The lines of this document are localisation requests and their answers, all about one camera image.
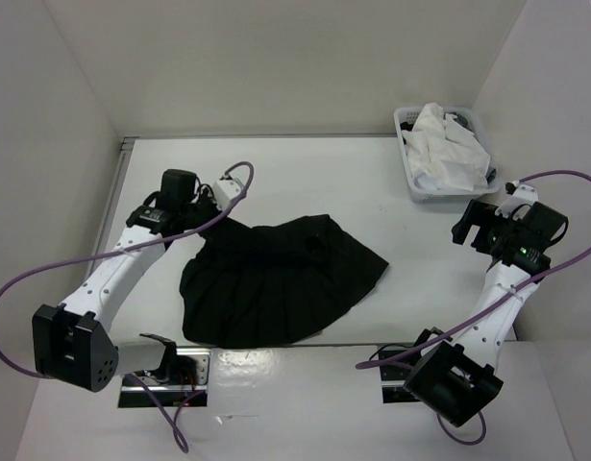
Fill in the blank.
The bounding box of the black pleated skirt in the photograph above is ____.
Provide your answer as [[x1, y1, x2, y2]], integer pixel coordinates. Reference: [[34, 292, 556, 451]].
[[179, 214, 389, 349]]

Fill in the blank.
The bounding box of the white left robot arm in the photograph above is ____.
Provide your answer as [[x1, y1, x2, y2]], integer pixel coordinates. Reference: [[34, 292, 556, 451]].
[[32, 169, 243, 392]]

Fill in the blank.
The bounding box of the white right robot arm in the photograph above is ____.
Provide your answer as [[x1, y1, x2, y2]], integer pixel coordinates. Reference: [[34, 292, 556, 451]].
[[405, 201, 568, 427]]

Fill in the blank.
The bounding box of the white crumpled skirt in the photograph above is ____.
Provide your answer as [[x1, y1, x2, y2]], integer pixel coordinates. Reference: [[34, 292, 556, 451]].
[[402, 103, 491, 192]]

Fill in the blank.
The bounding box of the white plastic basket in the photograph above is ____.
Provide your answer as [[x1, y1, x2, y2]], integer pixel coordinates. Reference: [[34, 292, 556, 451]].
[[393, 106, 501, 203]]

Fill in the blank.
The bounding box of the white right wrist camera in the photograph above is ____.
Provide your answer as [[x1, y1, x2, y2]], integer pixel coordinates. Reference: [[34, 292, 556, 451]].
[[495, 181, 538, 218]]

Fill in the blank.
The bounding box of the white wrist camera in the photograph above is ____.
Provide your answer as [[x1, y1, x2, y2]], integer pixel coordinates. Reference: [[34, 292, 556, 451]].
[[211, 178, 243, 210], [495, 181, 538, 218]]

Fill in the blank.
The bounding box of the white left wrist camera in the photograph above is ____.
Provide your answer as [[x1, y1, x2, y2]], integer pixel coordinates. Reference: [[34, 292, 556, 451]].
[[211, 178, 243, 210]]

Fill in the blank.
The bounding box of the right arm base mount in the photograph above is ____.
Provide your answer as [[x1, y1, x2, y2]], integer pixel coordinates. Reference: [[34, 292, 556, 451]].
[[369, 343, 417, 404]]

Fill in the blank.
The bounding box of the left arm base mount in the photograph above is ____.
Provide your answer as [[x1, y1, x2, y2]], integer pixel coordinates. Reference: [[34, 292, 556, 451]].
[[117, 347, 211, 409]]

